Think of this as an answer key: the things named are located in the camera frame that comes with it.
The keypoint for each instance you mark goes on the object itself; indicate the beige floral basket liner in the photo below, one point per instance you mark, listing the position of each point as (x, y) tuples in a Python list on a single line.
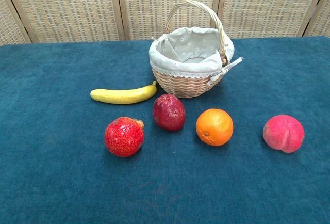
[(185, 65)]

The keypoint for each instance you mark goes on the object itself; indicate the woven rattan folding screen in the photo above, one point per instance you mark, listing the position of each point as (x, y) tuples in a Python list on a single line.
[(77, 7)]

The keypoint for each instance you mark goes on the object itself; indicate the pink peach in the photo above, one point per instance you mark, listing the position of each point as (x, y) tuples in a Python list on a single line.
[(283, 133)]

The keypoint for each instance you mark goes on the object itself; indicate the red pomegranate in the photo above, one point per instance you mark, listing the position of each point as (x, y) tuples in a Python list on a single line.
[(123, 137)]

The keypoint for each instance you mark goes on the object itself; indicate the orange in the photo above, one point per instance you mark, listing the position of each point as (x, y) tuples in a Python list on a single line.
[(214, 127)]

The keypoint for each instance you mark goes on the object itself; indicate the dark red apple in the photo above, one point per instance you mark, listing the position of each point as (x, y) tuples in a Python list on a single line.
[(168, 113)]

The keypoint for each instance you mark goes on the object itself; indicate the teal velvet tablecloth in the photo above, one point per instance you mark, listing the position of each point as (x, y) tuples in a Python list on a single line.
[(64, 169)]

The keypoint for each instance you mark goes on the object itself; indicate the yellow banana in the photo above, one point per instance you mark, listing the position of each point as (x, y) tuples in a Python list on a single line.
[(121, 96)]

